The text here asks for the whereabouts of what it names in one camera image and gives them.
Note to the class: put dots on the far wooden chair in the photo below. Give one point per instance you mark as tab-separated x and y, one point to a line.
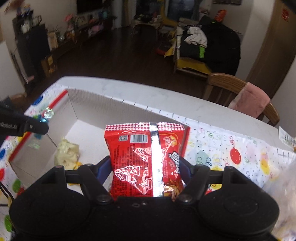
223	88

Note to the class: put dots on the black side cabinet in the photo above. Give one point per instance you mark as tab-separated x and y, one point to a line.
33	47

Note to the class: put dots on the red snack bag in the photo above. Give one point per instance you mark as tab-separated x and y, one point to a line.
145	159

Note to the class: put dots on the pink cloth on chair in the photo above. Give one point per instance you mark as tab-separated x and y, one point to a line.
251	100

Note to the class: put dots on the white shirt on pile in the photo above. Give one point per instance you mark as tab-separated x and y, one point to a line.
196	37

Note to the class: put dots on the black clothes pile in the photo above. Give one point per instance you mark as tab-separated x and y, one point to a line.
222	53

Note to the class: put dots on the balloon birthday tablecloth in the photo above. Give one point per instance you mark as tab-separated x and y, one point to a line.
233	207

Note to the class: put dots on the cream packet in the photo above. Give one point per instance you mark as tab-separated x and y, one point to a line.
67	154

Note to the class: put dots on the large clear plastic bag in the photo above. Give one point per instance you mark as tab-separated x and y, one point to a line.
282	190

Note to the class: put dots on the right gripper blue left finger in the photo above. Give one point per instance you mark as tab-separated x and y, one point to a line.
92	178

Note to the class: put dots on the red cardboard box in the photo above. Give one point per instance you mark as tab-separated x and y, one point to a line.
80	117

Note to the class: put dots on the yellow snack packet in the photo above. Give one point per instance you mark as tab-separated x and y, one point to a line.
72	176

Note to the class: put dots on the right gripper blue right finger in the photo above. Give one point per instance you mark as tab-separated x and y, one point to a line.
195	178

